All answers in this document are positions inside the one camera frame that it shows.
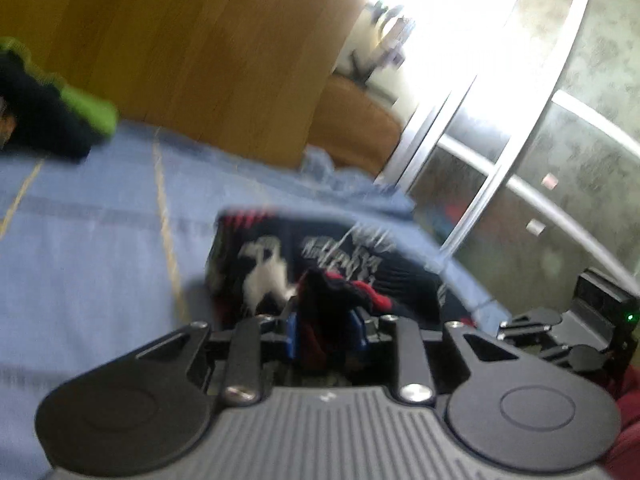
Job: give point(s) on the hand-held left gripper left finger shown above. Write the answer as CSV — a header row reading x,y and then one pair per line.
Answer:
x,y
291,336

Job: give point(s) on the navy reindeer knit sweater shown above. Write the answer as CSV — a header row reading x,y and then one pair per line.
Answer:
x,y
350,260

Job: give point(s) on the person's right forearm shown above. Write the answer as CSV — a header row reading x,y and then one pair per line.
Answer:
x,y
631,435

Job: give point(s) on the brown chair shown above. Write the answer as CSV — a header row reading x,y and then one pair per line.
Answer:
x,y
355,125

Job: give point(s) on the white device on stand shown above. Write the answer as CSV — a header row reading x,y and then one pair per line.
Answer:
x,y
382,40

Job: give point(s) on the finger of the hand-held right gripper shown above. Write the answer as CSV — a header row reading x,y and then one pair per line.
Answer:
x,y
532,321
580,357

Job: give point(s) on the blue checked bedsheet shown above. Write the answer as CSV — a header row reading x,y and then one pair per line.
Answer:
x,y
100,260

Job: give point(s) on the wooden headboard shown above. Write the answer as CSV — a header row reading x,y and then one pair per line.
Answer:
x,y
200,45

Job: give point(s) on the black and green garment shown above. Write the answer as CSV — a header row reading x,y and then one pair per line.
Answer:
x,y
55,105

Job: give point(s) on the grey window frame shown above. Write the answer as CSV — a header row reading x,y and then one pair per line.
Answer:
x,y
505,150

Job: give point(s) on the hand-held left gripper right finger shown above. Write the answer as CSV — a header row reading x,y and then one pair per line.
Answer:
x,y
358,331

